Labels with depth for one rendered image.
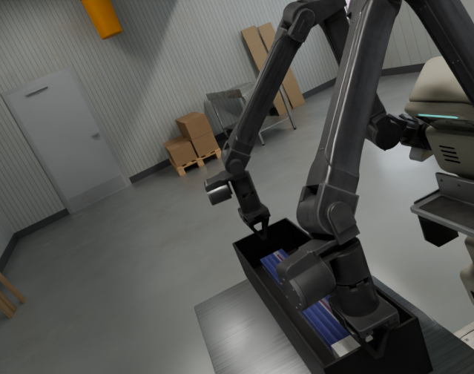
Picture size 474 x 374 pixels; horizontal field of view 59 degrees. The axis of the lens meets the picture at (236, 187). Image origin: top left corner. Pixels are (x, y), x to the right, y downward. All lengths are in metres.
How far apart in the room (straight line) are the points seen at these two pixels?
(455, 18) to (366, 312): 0.48
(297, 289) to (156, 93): 7.14
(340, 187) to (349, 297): 0.16
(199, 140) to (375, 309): 5.95
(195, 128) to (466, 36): 5.83
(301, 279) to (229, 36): 7.58
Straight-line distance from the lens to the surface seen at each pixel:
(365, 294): 0.65
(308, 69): 8.65
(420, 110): 1.05
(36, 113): 7.50
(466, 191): 1.14
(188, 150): 6.51
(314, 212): 0.58
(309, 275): 0.59
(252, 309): 1.17
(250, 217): 1.12
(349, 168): 0.61
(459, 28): 0.80
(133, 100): 7.57
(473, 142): 1.07
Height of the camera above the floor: 1.44
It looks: 17 degrees down
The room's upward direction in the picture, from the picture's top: 23 degrees counter-clockwise
